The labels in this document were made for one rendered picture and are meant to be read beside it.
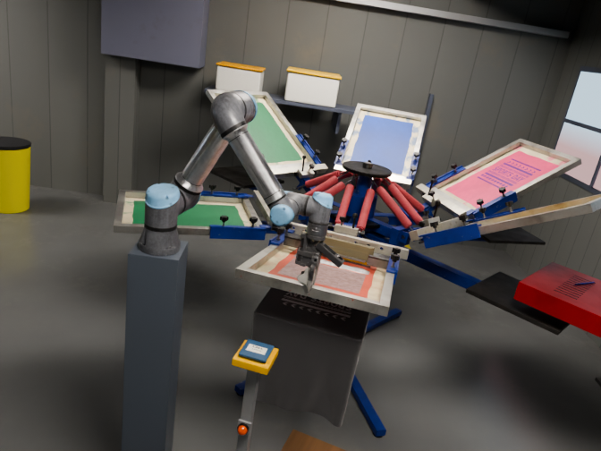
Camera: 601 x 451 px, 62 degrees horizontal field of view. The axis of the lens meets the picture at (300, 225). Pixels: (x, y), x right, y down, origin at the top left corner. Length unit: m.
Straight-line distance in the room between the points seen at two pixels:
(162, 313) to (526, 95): 4.90
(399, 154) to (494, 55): 2.19
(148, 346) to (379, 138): 2.71
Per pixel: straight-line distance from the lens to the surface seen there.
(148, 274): 1.91
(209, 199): 3.24
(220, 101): 1.71
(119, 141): 5.75
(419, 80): 5.70
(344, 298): 1.84
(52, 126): 6.20
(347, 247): 2.40
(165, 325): 2.00
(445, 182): 3.76
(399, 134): 4.22
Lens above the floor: 2.00
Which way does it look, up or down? 20 degrees down
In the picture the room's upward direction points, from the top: 9 degrees clockwise
